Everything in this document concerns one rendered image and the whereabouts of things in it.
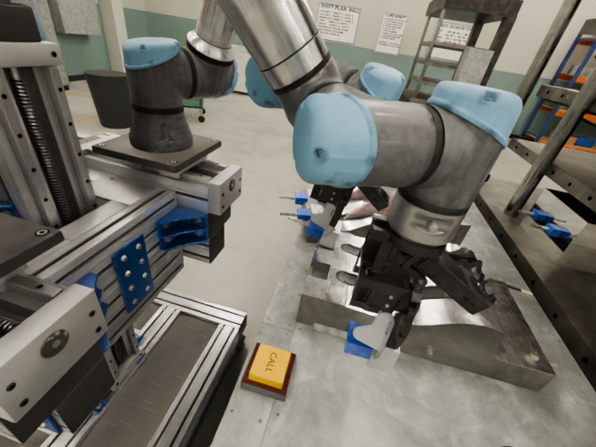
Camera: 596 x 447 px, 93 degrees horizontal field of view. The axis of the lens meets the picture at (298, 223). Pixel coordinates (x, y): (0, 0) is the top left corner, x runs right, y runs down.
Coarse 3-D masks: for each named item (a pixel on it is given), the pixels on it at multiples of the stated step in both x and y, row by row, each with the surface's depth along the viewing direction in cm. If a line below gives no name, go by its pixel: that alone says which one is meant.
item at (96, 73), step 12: (84, 72) 331; (96, 72) 340; (108, 72) 350; (120, 72) 360; (96, 84) 331; (108, 84) 333; (120, 84) 341; (96, 96) 340; (108, 96) 340; (120, 96) 347; (96, 108) 353; (108, 108) 348; (120, 108) 354; (108, 120) 356; (120, 120) 361
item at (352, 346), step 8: (320, 328) 46; (328, 328) 46; (352, 328) 45; (336, 336) 45; (344, 336) 45; (352, 336) 44; (344, 344) 45; (352, 344) 43; (360, 344) 43; (352, 352) 44; (360, 352) 44; (368, 352) 43; (368, 360) 44; (376, 360) 43; (384, 360) 43; (392, 360) 42; (376, 368) 44; (384, 368) 44
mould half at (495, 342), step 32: (320, 256) 68; (352, 256) 70; (320, 288) 59; (352, 288) 61; (320, 320) 60; (352, 320) 58; (416, 320) 55; (448, 320) 53; (480, 320) 52; (512, 320) 63; (416, 352) 58; (448, 352) 56; (480, 352) 54; (512, 352) 56; (544, 384) 55
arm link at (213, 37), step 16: (208, 0) 60; (208, 16) 62; (224, 16) 62; (192, 32) 67; (208, 32) 64; (224, 32) 64; (192, 48) 66; (208, 48) 66; (224, 48) 68; (208, 64) 68; (224, 64) 69; (208, 80) 70; (224, 80) 73; (208, 96) 75; (224, 96) 79
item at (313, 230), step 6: (288, 216) 71; (300, 222) 70; (306, 222) 70; (312, 222) 70; (312, 228) 68; (318, 228) 69; (336, 228) 68; (312, 234) 70; (318, 234) 69; (330, 234) 68; (336, 234) 67; (324, 240) 69; (330, 240) 69; (330, 246) 70
